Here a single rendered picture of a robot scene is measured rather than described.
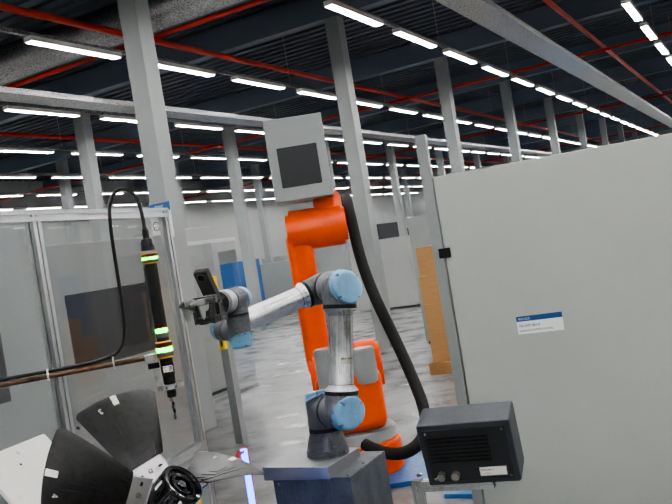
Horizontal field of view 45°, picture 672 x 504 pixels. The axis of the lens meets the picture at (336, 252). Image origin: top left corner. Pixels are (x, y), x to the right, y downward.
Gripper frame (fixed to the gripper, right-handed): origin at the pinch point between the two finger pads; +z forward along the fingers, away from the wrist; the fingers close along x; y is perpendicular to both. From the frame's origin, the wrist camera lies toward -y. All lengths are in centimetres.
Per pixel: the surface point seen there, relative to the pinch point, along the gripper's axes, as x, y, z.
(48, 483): 11, 34, 54
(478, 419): -75, 43, -15
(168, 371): -1.4, 16.5, 17.0
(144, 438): 8.5, 33.5, 18.2
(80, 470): 8, 34, 46
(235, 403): 267, 125, -507
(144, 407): 11.7, 26.4, 11.4
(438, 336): 125, 119, -792
